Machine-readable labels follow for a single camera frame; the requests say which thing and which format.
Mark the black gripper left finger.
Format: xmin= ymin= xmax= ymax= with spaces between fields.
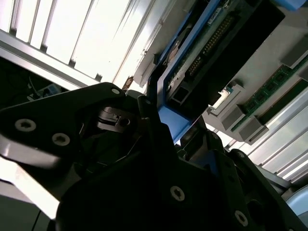
xmin=0 ymin=82 xmax=192 ymax=215

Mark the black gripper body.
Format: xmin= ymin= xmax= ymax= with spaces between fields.
xmin=55 ymin=156 xmax=231 ymax=231

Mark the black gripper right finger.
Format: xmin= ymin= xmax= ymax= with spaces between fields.
xmin=185 ymin=116 xmax=308 ymax=231

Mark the hard disk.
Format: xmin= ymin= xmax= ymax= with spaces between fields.
xmin=146 ymin=0 xmax=308 ymax=145

